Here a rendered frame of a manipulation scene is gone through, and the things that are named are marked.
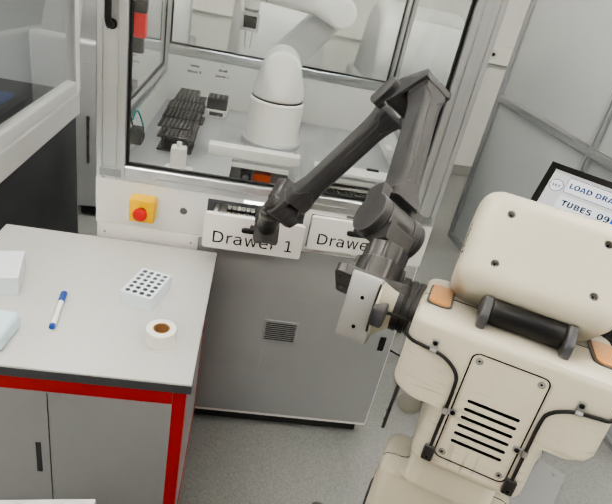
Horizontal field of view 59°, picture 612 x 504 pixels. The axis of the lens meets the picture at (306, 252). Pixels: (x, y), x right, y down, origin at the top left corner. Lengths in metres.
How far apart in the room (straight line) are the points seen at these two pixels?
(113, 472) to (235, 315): 0.64
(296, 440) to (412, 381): 1.45
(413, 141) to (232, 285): 0.94
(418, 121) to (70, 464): 1.12
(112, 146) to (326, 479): 1.34
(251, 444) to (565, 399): 1.53
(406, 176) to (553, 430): 0.46
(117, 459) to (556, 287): 1.09
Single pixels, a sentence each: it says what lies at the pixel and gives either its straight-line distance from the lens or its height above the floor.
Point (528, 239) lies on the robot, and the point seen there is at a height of 1.35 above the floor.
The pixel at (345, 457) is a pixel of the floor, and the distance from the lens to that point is 2.20.
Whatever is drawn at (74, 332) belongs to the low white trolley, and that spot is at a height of 0.76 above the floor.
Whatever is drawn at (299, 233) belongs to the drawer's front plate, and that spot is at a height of 0.91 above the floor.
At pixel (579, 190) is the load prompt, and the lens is 1.83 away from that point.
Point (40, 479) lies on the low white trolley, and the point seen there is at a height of 0.39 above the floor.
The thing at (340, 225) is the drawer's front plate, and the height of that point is 0.91.
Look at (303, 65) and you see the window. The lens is 1.54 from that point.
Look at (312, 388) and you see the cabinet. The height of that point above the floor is 0.23.
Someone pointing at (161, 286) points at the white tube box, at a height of 0.80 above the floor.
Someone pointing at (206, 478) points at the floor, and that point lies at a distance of 2.05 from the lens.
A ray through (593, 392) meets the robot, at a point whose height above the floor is 1.22.
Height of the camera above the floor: 1.63
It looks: 29 degrees down
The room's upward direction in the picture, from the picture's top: 12 degrees clockwise
